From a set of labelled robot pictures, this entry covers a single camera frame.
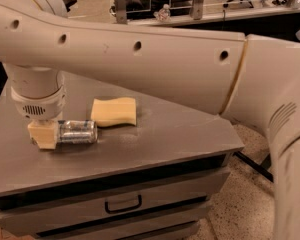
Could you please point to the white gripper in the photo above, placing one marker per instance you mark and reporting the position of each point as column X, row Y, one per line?
column 39, row 108

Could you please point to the silver blue redbull can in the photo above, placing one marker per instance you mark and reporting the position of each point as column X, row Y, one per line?
column 77, row 132

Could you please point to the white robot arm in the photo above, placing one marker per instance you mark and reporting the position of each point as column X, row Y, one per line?
column 246, row 79

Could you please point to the yellow sponge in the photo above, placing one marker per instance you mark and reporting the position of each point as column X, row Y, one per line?
column 113, row 112

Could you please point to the black office chair left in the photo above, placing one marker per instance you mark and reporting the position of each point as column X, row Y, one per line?
column 69, row 3

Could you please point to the clear plastic water bottle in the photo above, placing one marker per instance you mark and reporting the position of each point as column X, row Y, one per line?
column 163, row 15

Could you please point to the black metal floor stand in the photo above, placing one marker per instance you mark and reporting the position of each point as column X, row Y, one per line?
column 260, row 168

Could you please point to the black drawer handle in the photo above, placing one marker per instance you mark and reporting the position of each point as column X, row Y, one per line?
column 121, row 204

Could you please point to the grey metal railing frame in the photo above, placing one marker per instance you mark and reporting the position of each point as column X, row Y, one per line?
column 187, row 12

